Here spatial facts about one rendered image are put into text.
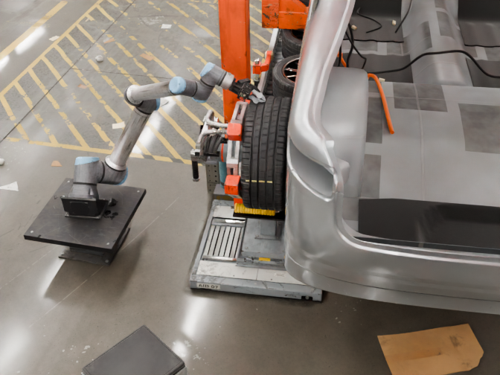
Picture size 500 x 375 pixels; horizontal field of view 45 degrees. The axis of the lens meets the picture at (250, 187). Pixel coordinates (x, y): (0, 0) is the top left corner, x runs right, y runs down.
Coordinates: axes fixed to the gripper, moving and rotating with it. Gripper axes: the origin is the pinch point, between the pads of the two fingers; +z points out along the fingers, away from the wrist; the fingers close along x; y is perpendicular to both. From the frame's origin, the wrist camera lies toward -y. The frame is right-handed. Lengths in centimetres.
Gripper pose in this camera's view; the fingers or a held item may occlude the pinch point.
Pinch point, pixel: (263, 99)
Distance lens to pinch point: 336.5
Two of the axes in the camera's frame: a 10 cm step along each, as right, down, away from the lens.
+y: -1.4, 5.6, -8.2
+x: 4.7, -6.9, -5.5
